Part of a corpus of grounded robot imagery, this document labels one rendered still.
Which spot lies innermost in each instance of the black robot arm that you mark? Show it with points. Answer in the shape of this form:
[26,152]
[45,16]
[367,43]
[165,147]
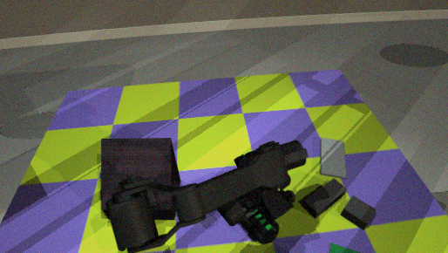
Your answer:
[130,210]

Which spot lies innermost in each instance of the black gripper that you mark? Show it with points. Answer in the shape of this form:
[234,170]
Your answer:
[234,212]

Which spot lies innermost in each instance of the dark grey controller unit with white label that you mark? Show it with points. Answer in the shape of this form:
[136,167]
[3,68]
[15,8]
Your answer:
[261,228]

